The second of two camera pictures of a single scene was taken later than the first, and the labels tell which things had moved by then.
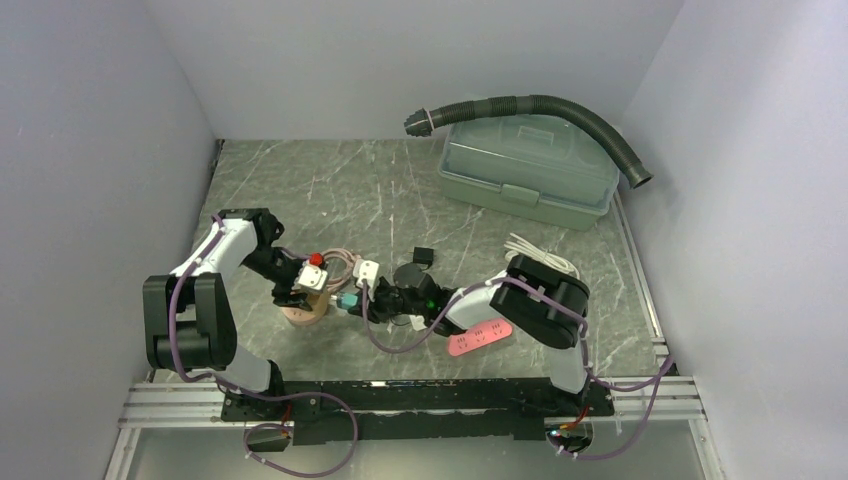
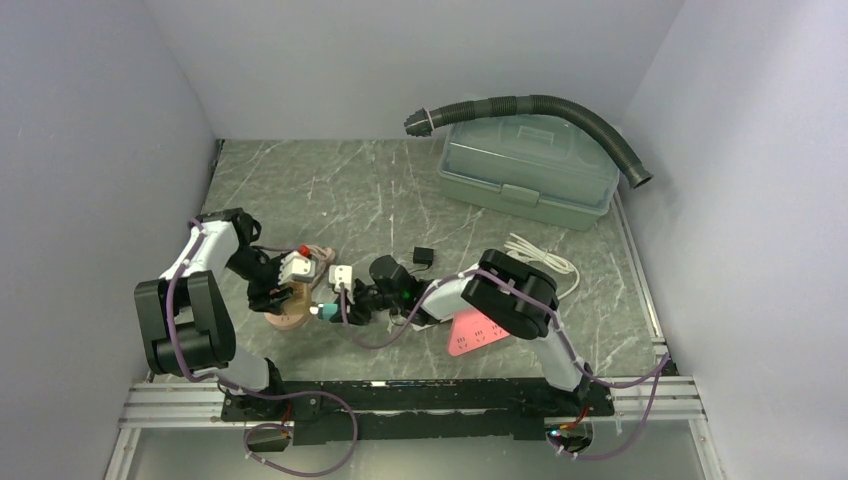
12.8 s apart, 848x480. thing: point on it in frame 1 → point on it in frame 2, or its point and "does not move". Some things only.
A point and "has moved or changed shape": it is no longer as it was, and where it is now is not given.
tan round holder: [298, 316] has moved or changed shape
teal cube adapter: [347, 301] has moved or changed shape
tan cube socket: [319, 303] has moved or changed shape
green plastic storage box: [544, 168] does not move
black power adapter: [423, 255] does not move
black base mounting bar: [330, 411] does not move
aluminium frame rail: [183, 404] does not move
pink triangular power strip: [482, 333] does not move
